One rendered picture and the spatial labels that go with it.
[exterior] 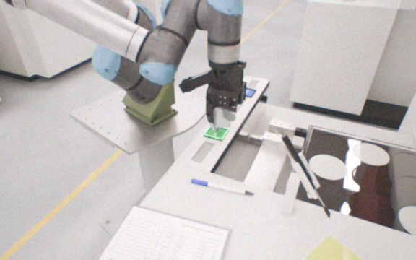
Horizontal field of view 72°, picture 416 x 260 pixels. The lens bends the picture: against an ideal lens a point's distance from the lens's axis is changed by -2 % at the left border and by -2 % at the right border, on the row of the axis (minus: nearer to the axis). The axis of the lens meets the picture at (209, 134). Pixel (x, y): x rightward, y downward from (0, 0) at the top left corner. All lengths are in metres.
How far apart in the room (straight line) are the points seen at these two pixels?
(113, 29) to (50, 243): 1.47
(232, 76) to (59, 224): 1.55
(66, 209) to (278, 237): 1.64
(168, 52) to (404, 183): 0.67
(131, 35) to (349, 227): 0.58
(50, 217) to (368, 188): 1.74
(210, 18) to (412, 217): 0.63
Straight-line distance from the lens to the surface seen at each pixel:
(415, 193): 0.88
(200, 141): 0.77
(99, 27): 0.67
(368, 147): 0.97
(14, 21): 3.68
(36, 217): 2.10
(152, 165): 1.27
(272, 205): 0.62
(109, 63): 0.97
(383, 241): 0.64
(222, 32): 0.64
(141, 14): 1.02
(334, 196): 0.78
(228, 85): 0.70
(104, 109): 1.26
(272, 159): 0.86
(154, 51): 0.65
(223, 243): 0.55
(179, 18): 0.67
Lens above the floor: 1.43
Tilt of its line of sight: 36 degrees down
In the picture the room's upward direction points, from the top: straight up
